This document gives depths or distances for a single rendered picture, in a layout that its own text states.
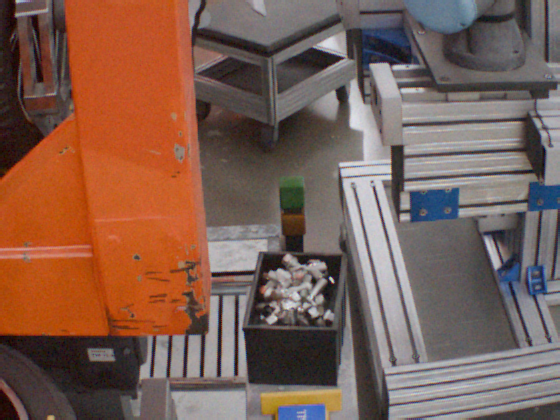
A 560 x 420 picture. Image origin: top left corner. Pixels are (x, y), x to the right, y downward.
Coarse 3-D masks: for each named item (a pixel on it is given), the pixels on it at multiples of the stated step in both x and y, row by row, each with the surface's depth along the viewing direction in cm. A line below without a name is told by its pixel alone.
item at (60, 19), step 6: (54, 0) 210; (60, 0) 210; (54, 6) 210; (60, 6) 210; (54, 12) 211; (60, 12) 211; (54, 18) 212; (60, 18) 211; (54, 24) 214; (60, 24) 213; (60, 30) 215; (66, 30) 215
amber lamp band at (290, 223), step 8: (280, 208) 192; (304, 208) 192; (280, 216) 191; (288, 216) 190; (296, 216) 190; (304, 216) 190; (288, 224) 191; (296, 224) 191; (304, 224) 191; (288, 232) 192; (296, 232) 192; (304, 232) 192
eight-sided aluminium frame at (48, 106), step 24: (24, 0) 188; (48, 0) 189; (24, 24) 190; (48, 24) 191; (24, 48) 193; (48, 48) 193; (24, 72) 195; (48, 72) 196; (24, 96) 198; (48, 96) 198; (72, 96) 237; (48, 120) 212
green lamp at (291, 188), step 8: (288, 176) 190; (296, 176) 190; (280, 184) 188; (288, 184) 188; (296, 184) 188; (280, 192) 188; (288, 192) 188; (296, 192) 188; (304, 192) 188; (280, 200) 189; (288, 200) 188; (296, 200) 188; (304, 200) 189; (288, 208) 189; (296, 208) 189
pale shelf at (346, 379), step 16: (352, 352) 185; (352, 368) 181; (256, 384) 179; (272, 384) 179; (352, 384) 178; (256, 400) 176; (352, 400) 175; (256, 416) 173; (272, 416) 173; (336, 416) 172; (352, 416) 172
